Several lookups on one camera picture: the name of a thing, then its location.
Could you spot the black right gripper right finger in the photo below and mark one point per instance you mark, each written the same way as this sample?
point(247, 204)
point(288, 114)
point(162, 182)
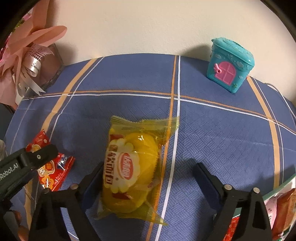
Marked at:
point(253, 223)

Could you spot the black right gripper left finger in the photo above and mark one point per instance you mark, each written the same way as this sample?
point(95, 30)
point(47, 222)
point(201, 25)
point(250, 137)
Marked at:
point(48, 222)

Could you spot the red cartoon snack packet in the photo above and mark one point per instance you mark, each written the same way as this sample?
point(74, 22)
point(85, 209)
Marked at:
point(53, 173)

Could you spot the yellow bread packet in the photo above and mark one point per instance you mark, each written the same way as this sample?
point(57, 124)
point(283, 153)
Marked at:
point(132, 167)

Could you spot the pink barcode snack packet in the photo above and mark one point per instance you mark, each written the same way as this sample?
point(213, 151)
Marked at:
point(271, 207)

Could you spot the red patterned snack packet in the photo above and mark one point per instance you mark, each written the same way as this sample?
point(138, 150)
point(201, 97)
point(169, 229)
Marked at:
point(231, 229)

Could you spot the beige wafer packet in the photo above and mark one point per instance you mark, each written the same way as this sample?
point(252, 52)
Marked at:
point(284, 214)

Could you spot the person's left hand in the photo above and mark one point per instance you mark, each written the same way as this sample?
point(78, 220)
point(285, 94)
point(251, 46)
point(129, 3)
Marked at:
point(23, 232)

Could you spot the teal rimmed white tray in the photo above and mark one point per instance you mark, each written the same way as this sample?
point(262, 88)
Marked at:
point(280, 190)

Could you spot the blue plaid tablecloth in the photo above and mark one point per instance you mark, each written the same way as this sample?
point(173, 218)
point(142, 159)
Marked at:
point(245, 139)

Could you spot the pink flower bouquet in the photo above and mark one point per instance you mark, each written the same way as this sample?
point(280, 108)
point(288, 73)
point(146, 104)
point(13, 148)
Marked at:
point(29, 60)

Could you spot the teal toy house box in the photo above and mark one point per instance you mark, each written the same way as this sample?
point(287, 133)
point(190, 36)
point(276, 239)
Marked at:
point(229, 64)

